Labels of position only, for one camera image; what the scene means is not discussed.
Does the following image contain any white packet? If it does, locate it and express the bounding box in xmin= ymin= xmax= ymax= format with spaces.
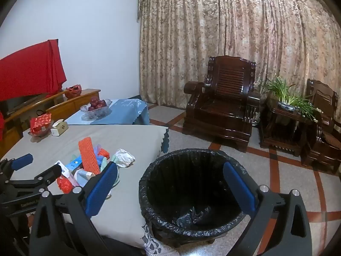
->
xmin=54 ymin=160 xmax=68 ymax=175

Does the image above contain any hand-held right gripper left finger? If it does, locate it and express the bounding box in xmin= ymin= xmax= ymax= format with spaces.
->
xmin=29 ymin=161 xmax=118 ymax=256

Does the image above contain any narrow dark wooden armchair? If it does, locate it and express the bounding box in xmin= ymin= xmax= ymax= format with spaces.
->
xmin=301 ymin=79 xmax=341 ymax=175

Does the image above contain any floral beige curtain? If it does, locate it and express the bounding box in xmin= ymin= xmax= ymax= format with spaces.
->
xmin=137 ymin=0 xmax=341 ymax=128

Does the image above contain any plastic bag of red fruit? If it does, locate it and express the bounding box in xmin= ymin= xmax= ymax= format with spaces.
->
xmin=80 ymin=99 xmax=112 ymax=121

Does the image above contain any trash bin with black liner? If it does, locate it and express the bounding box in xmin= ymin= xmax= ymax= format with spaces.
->
xmin=139 ymin=148 xmax=263 ymax=248

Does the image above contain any red gift bag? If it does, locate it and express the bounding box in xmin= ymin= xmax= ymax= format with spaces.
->
xmin=29 ymin=113 xmax=52 ymax=135

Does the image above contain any orange spiky massage ball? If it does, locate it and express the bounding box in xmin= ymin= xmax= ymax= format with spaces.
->
xmin=78 ymin=137 xmax=101 ymax=173

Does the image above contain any dark wooden side table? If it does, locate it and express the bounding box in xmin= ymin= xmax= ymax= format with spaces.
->
xmin=260 ymin=96 xmax=320 ymax=157

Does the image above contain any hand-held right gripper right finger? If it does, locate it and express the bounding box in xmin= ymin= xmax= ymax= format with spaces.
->
xmin=223 ymin=161 xmax=313 ymax=256

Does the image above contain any white tissue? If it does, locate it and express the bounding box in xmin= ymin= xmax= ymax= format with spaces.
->
xmin=115 ymin=149 xmax=135 ymax=168

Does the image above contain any red decorative basket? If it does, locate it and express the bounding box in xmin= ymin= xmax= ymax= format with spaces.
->
xmin=65 ymin=84 xmax=82 ymax=99

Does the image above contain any television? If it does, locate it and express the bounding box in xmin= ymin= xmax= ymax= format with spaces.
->
xmin=0 ymin=93 xmax=46 ymax=116

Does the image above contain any green potted plant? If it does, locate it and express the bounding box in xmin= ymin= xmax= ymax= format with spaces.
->
xmin=260 ymin=77 xmax=324 ymax=123

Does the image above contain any wooden television cabinet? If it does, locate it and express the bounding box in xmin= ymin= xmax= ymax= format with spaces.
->
xmin=0 ymin=89 xmax=102 ymax=160

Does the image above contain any grey tablecloth with teal trim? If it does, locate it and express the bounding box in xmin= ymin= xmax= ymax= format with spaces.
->
xmin=0 ymin=124 xmax=171 ymax=256

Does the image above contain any red mesh ball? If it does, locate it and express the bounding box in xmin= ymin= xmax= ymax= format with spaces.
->
xmin=57 ymin=177 xmax=73 ymax=194

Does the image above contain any blue white plant pot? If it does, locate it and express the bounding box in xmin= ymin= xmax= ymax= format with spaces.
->
xmin=278 ymin=101 xmax=299 ymax=111

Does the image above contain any blue packet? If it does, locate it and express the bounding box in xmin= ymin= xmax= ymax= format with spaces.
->
xmin=65 ymin=156 xmax=84 ymax=172

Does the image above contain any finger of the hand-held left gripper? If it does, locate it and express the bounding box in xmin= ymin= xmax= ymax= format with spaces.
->
xmin=0 ymin=153 xmax=34 ymax=182
xmin=0 ymin=164 xmax=62 ymax=193

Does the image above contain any pale plastic wrapper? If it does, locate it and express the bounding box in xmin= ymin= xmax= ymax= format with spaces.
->
xmin=74 ymin=169 xmax=96 ymax=188

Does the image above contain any wide dark wooden armchair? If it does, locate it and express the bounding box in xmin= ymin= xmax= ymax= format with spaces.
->
xmin=182 ymin=55 xmax=262 ymax=152

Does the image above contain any beige tissue box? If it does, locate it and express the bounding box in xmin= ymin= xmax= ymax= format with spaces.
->
xmin=51 ymin=120 xmax=69 ymax=137

